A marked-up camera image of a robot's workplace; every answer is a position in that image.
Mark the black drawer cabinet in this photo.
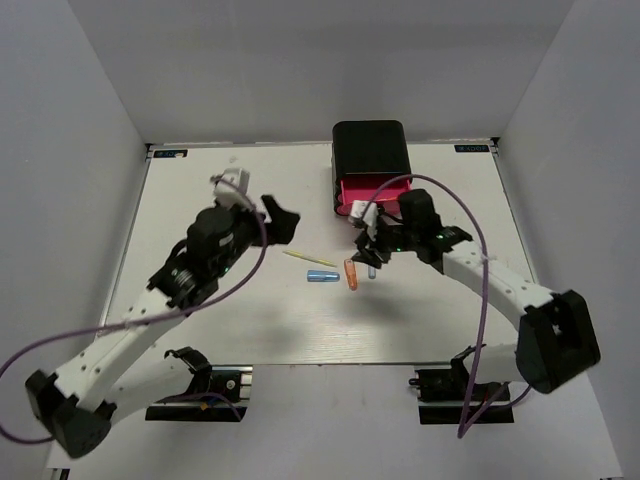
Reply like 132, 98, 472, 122
331, 120, 411, 208

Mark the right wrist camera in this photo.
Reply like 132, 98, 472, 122
348, 200, 378, 240

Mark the yellow highlighter pen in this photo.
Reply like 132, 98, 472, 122
282, 250, 337, 268

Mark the orange correction tape case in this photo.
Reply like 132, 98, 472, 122
343, 258, 358, 291

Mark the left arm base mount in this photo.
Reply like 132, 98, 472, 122
145, 366, 253, 423

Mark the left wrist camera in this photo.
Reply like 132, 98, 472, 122
210, 168, 250, 209

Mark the corner label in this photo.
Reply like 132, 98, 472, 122
454, 144, 490, 153
153, 149, 188, 158

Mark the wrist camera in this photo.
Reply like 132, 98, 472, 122
348, 200, 378, 240
210, 168, 250, 209

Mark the right corner label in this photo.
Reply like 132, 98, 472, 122
454, 144, 490, 153

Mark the pink middle drawer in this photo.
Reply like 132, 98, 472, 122
337, 203, 353, 214

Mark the blue correction tape case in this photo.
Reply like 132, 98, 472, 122
306, 270, 340, 283

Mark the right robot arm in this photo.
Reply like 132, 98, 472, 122
349, 189, 601, 399

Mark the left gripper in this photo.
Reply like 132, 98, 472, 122
213, 196, 301, 279

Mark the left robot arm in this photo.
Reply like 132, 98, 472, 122
25, 195, 300, 459

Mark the left corner label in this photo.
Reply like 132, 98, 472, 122
153, 149, 188, 158

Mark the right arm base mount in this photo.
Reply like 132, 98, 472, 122
408, 368, 514, 426

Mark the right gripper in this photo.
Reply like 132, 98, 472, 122
352, 217, 419, 269

